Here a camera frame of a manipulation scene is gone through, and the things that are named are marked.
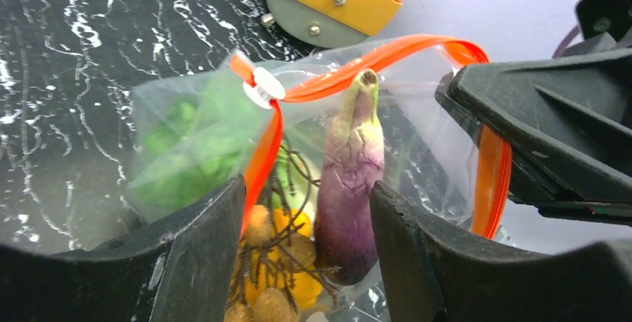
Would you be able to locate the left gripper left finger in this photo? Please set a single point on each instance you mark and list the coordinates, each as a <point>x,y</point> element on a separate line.
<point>178,268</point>

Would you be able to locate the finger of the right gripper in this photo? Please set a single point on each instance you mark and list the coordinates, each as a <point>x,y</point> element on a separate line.
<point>568,121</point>

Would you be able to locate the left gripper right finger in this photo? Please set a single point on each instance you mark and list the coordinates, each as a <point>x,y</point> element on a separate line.
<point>433,270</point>

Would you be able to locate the purple eggplant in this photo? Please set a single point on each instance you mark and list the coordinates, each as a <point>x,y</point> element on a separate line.
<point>353,160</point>

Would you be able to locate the orange bell pepper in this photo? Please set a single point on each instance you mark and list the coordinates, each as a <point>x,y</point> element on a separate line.
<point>277,251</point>

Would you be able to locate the brown longan bunch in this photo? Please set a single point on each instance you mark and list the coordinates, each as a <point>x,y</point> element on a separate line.
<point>293,184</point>

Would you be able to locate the green lettuce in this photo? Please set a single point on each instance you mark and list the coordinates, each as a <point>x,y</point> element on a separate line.
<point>194,133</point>

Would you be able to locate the clear zip top bag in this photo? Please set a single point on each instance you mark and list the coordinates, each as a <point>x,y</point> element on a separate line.
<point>311,137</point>

